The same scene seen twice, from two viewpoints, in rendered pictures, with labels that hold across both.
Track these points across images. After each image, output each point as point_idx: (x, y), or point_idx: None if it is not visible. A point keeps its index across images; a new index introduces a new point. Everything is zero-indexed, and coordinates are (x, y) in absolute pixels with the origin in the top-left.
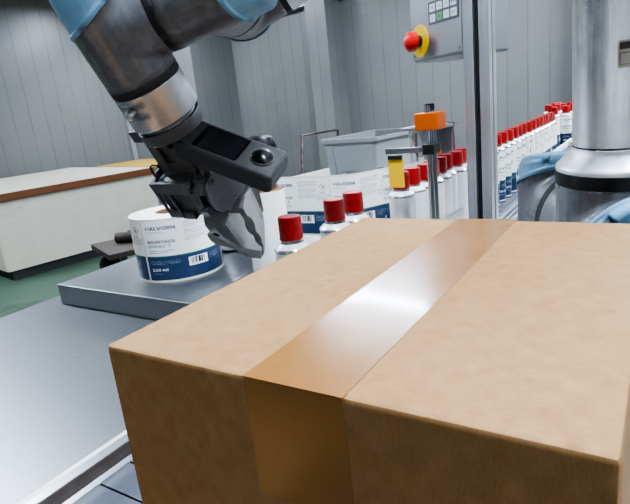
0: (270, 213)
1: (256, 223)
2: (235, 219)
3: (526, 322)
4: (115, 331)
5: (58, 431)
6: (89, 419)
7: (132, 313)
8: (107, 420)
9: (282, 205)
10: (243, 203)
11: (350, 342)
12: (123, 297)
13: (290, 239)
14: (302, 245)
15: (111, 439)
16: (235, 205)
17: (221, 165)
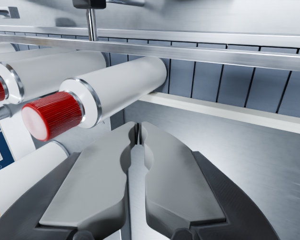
0: (11, 181)
1: (116, 149)
2: (174, 196)
3: None
4: (149, 227)
5: (279, 217)
6: (259, 203)
7: (128, 225)
8: (257, 191)
9: None
10: (109, 207)
11: None
12: (123, 238)
13: (75, 105)
14: (74, 85)
15: (284, 178)
16: (118, 225)
17: None
